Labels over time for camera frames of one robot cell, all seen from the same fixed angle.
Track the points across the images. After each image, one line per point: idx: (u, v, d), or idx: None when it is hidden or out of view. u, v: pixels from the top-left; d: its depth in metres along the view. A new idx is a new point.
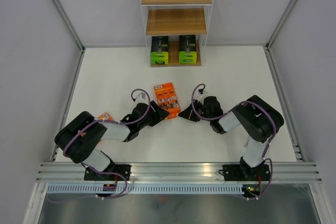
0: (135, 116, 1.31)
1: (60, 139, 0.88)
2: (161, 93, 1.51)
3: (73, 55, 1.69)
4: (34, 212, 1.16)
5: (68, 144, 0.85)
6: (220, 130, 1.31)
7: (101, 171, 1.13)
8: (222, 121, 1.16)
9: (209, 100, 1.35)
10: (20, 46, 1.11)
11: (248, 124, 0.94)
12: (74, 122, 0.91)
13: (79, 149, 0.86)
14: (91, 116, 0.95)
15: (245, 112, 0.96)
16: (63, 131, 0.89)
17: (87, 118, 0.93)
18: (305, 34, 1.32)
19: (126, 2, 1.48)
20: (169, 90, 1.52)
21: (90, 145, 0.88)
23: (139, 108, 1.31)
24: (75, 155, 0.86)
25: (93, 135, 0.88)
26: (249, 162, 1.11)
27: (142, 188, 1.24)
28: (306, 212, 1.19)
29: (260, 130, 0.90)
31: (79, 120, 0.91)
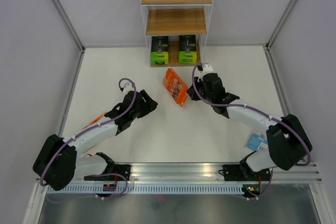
0: (125, 104, 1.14)
1: (37, 169, 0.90)
2: (168, 83, 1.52)
3: (73, 55, 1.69)
4: (34, 212, 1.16)
5: (42, 174, 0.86)
6: (223, 111, 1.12)
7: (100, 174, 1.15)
8: (232, 109, 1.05)
9: (216, 79, 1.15)
10: (20, 46, 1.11)
11: (279, 153, 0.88)
12: (45, 150, 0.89)
13: (55, 178, 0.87)
14: (60, 138, 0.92)
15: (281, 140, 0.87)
16: (37, 161, 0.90)
17: (56, 142, 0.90)
18: (306, 34, 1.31)
19: (126, 2, 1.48)
20: (170, 76, 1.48)
21: (64, 172, 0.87)
23: (129, 95, 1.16)
24: (55, 184, 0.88)
25: (63, 163, 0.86)
26: (251, 165, 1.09)
27: (141, 188, 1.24)
28: (307, 212, 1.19)
29: (289, 162, 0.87)
31: (48, 148, 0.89)
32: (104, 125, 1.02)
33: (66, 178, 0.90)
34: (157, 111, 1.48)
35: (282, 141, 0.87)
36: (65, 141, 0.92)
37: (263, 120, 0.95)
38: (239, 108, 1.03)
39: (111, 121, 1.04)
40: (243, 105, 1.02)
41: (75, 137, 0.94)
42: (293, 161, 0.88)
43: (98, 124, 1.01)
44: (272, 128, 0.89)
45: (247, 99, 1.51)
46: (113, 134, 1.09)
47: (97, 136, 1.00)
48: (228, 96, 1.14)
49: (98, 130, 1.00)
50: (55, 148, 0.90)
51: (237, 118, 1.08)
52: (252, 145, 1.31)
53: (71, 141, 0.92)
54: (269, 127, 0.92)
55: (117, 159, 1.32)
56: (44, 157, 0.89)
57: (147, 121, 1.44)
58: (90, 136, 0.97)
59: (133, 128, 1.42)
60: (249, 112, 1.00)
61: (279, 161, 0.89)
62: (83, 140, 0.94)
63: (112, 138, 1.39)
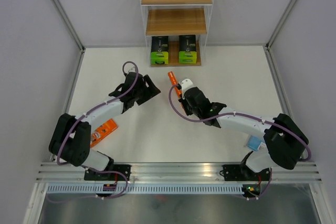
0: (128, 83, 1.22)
1: (52, 149, 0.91)
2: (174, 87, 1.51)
3: (73, 55, 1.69)
4: (34, 212, 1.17)
5: (59, 151, 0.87)
6: (213, 121, 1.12)
7: (102, 170, 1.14)
8: (223, 119, 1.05)
9: (196, 93, 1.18)
10: (20, 46, 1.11)
11: (282, 155, 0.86)
12: (60, 128, 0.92)
13: (73, 153, 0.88)
14: (72, 116, 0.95)
15: (280, 142, 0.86)
16: (53, 140, 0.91)
17: (70, 119, 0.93)
18: (306, 34, 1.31)
19: (126, 2, 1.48)
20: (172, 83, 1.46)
21: (81, 146, 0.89)
23: (130, 75, 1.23)
24: (73, 161, 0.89)
25: (80, 136, 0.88)
26: (253, 167, 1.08)
27: (142, 188, 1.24)
28: (307, 212, 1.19)
29: (293, 161, 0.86)
31: (62, 126, 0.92)
32: (111, 103, 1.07)
33: (84, 151, 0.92)
34: (157, 111, 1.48)
35: (280, 144, 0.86)
36: (77, 118, 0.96)
37: (257, 125, 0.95)
38: (229, 117, 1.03)
39: (116, 99, 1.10)
40: (232, 113, 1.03)
41: (86, 114, 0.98)
42: (295, 158, 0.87)
43: (105, 102, 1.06)
44: (269, 132, 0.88)
45: (247, 98, 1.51)
46: (119, 112, 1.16)
47: (106, 113, 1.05)
48: (214, 106, 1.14)
49: (106, 107, 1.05)
50: (69, 126, 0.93)
51: (230, 127, 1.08)
52: (253, 145, 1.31)
53: (83, 117, 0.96)
54: (264, 131, 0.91)
55: (117, 159, 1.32)
56: (59, 134, 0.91)
57: (148, 121, 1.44)
58: (100, 112, 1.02)
59: (133, 128, 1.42)
60: (240, 118, 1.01)
61: (281, 161, 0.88)
62: (95, 116, 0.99)
63: (112, 138, 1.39)
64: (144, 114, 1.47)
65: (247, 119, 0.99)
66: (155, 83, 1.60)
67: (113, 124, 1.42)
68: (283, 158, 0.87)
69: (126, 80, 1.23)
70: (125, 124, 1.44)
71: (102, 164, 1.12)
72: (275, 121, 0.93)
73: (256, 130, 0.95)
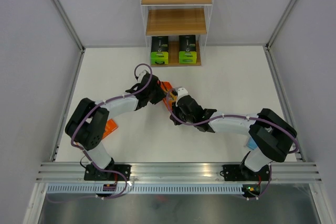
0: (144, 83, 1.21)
1: (68, 130, 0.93)
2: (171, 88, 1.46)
3: (72, 55, 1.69)
4: (34, 212, 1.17)
5: (75, 131, 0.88)
6: (207, 127, 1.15)
7: (102, 169, 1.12)
8: (214, 123, 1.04)
9: (189, 99, 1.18)
10: (20, 46, 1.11)
11: (270, 148, 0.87)
12: (80, 109, 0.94)
13: (87, 136, 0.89)
14: (92, 101, 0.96)
15: (265, 135, 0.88)
16: (70, 121, 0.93)
17: (90, 105, 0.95)
18: (305, 34, 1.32)
19: (126, 2, 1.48)
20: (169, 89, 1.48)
21: (96, 130, 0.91)
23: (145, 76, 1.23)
24: (86, 143, 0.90)
25: (97, 120, 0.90)
26: (252, 167, 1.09)
27: (141, 188, 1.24)
28: (307, 212, 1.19)
29: (282, 153, 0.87)
31: (82, 108, 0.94)
32: (127, 98, 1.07)
33: (97, 136, 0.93)
34: (157, 111, 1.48)
35: (266, 137, 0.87)
36: (96, 104, 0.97)
37: (243, 123, 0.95)
38: (219, 120, 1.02)
39: (132, 95, 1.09)
40: (221, 115, 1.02)
41: (106, 101, 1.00)
42: (284, 150, 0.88)
43: (123, 95, 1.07)
44: (254, 127, 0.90)
45: (247, 99, 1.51)
46: (133, 108, 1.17)
47: (122, 105, 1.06)
48: (206, 113, 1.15)
49: (123, 100, 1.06)
50: (87, 110, 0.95)
51: (223, 130, 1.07)
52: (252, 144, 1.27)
53: (102, 104, 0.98)
54: (250, 127, 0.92)
55: (117, 159, 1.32)
56: (78, 116, 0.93)
57: (148, 122, 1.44)
58: (118, 103, 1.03)
59: (133, 128, 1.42)
60: (228, 119, 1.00)
61: (271, 155, 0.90)
62: (113, 105, 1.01)
63: (112, 138, 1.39)
64: (144, 113, 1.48)
65: (235, 118, 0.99)
66: None
67: (113, 124, 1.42)
68: (272, 151, 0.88)
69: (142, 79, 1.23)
70: (125, 124, 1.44)
71: (103, 163, 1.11)
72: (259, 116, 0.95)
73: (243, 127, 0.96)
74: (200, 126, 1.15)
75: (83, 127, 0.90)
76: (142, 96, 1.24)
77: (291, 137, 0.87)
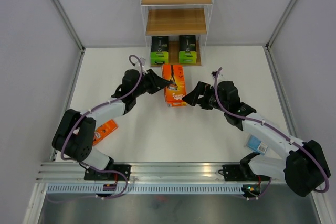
0: (126, 85, 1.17)
1: (55, 144, 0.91)
2: (178, 74, 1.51)
3: (73, 55, 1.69)
4: (34, 212, 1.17)
5: (63, 146, 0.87)
6: (237, 122, 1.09)
7: (102, 170, 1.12)
8: (249, 124, 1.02)
9: (232, 88, 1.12)
10: (21, 46, 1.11)
11: (297, 179, 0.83)
12: (64, 122, 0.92)
13: (76, 149, 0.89)
14: (77, 112, 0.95)
15: (301, 167, 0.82)
16: (56, 134, 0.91)
17: (75, 116, 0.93)
18: (306, 34, 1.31)
19: (126, 2, 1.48)
20: (178, 73, 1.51)
21: (85, 141, 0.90)
23: (128, 76, 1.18)
24: (76, 156, 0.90)
25: (85, 131, 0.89)
26: (253, 169, 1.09)
27: (141, 188, 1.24)
28: (307, 212, 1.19)
29: (305, 188, 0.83)
31: (66, 120, 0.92)
32: (114, 103, 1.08)
33: (87, 147, 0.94)
34: (156, 110, 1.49)
35: (299, 168, 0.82)
36: (82, 114, 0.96)
37: (283, 144, 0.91)
38: (255, 125, 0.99)
39: (117, 99, 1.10)
40: (261, 121, 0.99)
41: (92, 110, 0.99)
42: (310, 188, 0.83)
43: (108, 101, 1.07)
44: (294, 155, 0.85)
45: (247, 99, 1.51)
46: (122, 113, 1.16)
47: (109, 112, 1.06)
48: (242, 107, 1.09)
49: (109, 106, 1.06)
50: (73, 121, 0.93)
51: (251, 133, 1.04)
52: (253, 145, 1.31)
53: (88, 113, 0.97)
54: (289, 152, 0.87)
55: (117, 159, 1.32)
56: (64, 129, 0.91)
57: (147, 123, 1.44)
58: (105, 110, 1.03)
59: (133, 128, 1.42)
60: (268, 130, 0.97)
61: (295, 184, 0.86)
62: (99, 113, 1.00)
63: (112, 138, 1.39)
64: (143, 114, 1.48)
65: (276, 135, 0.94)
66: None
67: (113, 124, 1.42)
68: (297, 182, 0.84)
69: (123, 82, 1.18)
70: (125, 124, 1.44)
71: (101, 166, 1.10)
72: (304, 146, 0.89)
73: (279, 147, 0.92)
74: (230, 119, 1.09)
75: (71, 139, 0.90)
76: (129, 99, 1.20)
77: (325, 178, 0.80)
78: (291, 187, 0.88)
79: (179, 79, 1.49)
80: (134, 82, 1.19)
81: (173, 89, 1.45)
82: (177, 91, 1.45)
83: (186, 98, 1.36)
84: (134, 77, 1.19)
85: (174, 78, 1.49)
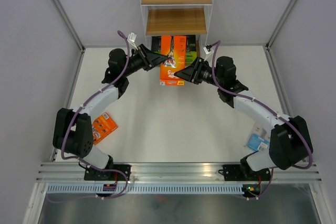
0: (113, 68, 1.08)
1: (57, 145, 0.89)
2: (179, 46, 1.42)
3: (73, 55, 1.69)
4: (34, 212, 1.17)
5: (63, 145, 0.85)
6: (228, 99, 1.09)
7: (103, 169, 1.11)
8: (240, 100, 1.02)
9: (231, 65, 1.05)
10: (20, 46, 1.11)
11: (280, 152, 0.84)
12: (59, 123, 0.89)
13: (78, 145, 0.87)
14: (70, 109, 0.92)
15: (285, 140, 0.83)
16: (55, 136, 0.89)
17: (68, 114, 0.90)
18: (305, 34, 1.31)
19: (126, 2, 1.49)
20: (179, 46, 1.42)
21: (85, 137, 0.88)
23: (114, 57, 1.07)
24: (80, 152, 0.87)
25: (83, 128, 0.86)
26: (251, 165, 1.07)
27: (141, 188, 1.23)
28: (306, 211, 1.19)
29: (287, 161, 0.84)
31: (61, 120, 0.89)
32: (106, 90, 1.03)
33: (88, 142, 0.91)
34: (156, 110, 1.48)
35: (284, 141, 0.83)
36: (75, 111, 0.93)
37: (270, 118, 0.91)
38: (246, 101, 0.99)
39: (109, 85, 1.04)
40: (251, 98, 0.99)
41: (84, 105, 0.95)
42: (291, 162, 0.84)
43: (100, 89, 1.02)
44: (279, 128, 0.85)
45: None
46: (117, 97, 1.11)
47: (103, 100, 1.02)
48: (236, 85, 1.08)
49: (102, 95, 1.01)
50: (68, 120, 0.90)
51: (242, 110, 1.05)
52: (253, 145, 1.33)
53: (81, 109, 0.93)
54: (274, 126, 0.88)
55: (117, 159, 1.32)
56: (61, 129, 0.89)
57: (147, 122, 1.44)
58: (98, 100, 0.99)
59: (133, 128, 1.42)
60: (256, 106, 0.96)
61: (276, 158, 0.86)
62: (92, 106, 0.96)
63: (112, 138, 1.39)
64: (144, 113, 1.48)
65: (263, 110, 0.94)
66: (155, 83, 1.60)
67: (113, 124, 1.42)
68: (280, 155, 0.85)
69: (109, 65, 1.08)
70: (125, 124, 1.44)
71: (102, 163, 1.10)
72: (290, 120, 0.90)
73: (268, 122, 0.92)
74: (222, 95, 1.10)
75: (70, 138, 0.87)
76: (121, 81, 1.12)
77: (308, 153, 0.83)
78: (273, 162, 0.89)
79: (179, 54, 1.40)
80: (122, 63, 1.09)
81: (169, 66, 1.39)
82: (174, 68, 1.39)
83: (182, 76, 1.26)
84: (120, 58, 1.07)
85: (173, 53, 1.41)
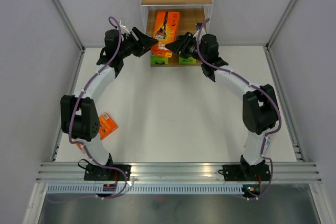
0: (108, 47, 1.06)
1: (65, 129, 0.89)
2: (171, 22, 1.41)
3: (73, 55, 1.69)
4: (34, 212, 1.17)
5: (71, 128, 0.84)
6: (210, 74, 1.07)
7: (104, 165, 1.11)
8: (220, 75, 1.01)
9: (214, 42, 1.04)
10: (21, 46, 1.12)
11: (250, 115, 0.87)
12: (64, 108, 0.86)
13: (86, 128, 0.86)
14: (72, 96, 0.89)
15: (255, 104, 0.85)
16: (63, 121, 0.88)
17: (72, 99, 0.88)
18: (305, 34, 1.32)
19: (126, 1, 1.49)
20: (171, 21, 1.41)
21: (92, 119, 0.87)
23: (109, 35, 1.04)
24: (90, 133, 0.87)
25: (88, 110, 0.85)
26: (248, 159, 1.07)
27: (141, 188, 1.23)
28: (307, 211, 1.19)
29: (255, 123, 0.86)
31: (65, 107, 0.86)
32: (103, 72, 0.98)
33: (95, 124, 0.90)
34: (156, 110, 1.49)
35: (254, 105, 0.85)
36: (77, 96, 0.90)
37: (243, 86, 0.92)
38: (225, 74, 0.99)
39: (106, 66, 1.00)
40: (229, 71, 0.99)
41: (84, 89, 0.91)
42: (261, 125, 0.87)
43: (97, 72, 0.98)
44: (250, 93, 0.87)
45: None
46: (114, 78, 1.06)
47: (101, 83, 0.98)
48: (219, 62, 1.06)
49: (100, 77, 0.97)
50: (73, 106, 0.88)
51: (223, 84, 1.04)
52: None
53: (83, 94, 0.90)
54: (247, 93, 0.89)
55: (116, 159, 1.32)
56: (66, 115, 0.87)
57: (147, 121, 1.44)
58: (97, 83, 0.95)
59: (133, 128, 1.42)
60: (235, 78, 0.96)
61: (248, 121, 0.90)
62: (93, 90, 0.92)
63: (112, 138, 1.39)
64: (144, 113, 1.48)
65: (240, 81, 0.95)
66: (155, 83, 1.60)
67: (113, 124, 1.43)
68: (249, 117, 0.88)
69: (105, 43, 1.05)
70: (125, 124, 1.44)
71: (103, 159, 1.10)
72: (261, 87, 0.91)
73: (241, 91, 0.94)
74: (204, 70, 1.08)
75: (76, 121, 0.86)
76: (116, 60, 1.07)
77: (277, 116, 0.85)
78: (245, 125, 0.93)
79: (170, 28, 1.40)
80: (117, 41, 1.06)
81: (160, 38, 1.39)
82: (165, 40, 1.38)
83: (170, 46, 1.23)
84: (117, 34, 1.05)
85: (165, 26, 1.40)
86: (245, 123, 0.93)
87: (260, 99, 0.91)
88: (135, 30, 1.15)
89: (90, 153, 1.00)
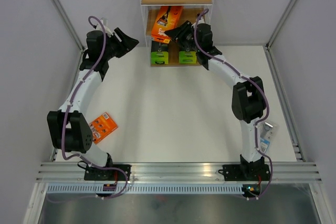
0: (92, 49, 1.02)
1: (58, 145, 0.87)
2: (174, 11, 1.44)
3: (73, 55, 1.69)
4: (34, 212, 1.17)
5: (63, 144, 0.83)
6: (204, 63, 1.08)
7: (103, 167, 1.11)
8: (213, 63, 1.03)
9: (208, 30, 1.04)
10: (21, 46, 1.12)
11: (238, 105, 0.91)
12: (52, 126, 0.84)
13: (80, 141, 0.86)
14: (58, 111, 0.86)
15: (243, 95, 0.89)
16: (53, 138, 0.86)
17: (59, 115, 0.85)
18: (305, 34, 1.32)
19: (126, 1, 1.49)
20: (174, 12, 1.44)
21: (84, 132, 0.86)
23: (91, 38, 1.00)
24: (83, 146, 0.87)
25: (79, 125, 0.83)
26: (245, 157, 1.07)
27: (141, 188, 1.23)
28: (307, 211, 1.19)
29: (243, 112, 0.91)
31: (53, 124, 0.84)
32: (87, 78, 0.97)
33: (87, 135, 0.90)
34: (156, 110, 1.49)
35: (242, 96, 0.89)
36: (64, 111, 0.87)
37: (234, 77, 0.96)
38: (218, 63, 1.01)
39: (91, 71, 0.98)
40: (222, 61, 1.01)
41: (71, 102, 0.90)
42: (248, 114, 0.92)
43: (81, 80, 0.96)
44: (239, 84, 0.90)
45: None
46: (101, 81, 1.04)
47: (87, 91, 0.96)
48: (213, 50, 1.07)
49: (85, 84, 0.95)
50: (61, 121, 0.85)
51: (215, 73, 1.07)
52: None
53: (70, 107, 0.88)
54: (236, 84, 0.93)
55: (116, 159, 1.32)
56: (56, 132, 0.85)
57: (147, 121, 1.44)
58: (83, 91, 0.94)
59: (133, 128, 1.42)
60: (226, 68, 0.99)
61: (237, 109, 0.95)
62: (80, 101, 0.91)
63: (112, 138, 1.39)
64: (144, 112, 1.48)
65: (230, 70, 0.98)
66: (155, 83, 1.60)
67: (113, 124, 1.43)
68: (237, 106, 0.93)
69: (87, 45, 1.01)
70: (125, 124, 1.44)
71: (102, 161, 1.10)
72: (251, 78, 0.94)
73: (232, 81, 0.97)
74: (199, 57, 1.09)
75: (68, 136, 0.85)
76: (101, 62, 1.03)
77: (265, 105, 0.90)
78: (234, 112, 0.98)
79: (172, 17, 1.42)
80: (101, 43, 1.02)
81: (161, 24, 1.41)
82: (165, 27, 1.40)
83: (169, 33, 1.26)
84: (100, 35, 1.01)
85: (168, 14, 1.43)
86: (234, 110, 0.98)
87: (249, 89, 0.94)
88: (117, 31, 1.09)
89: (87, 160, 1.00)
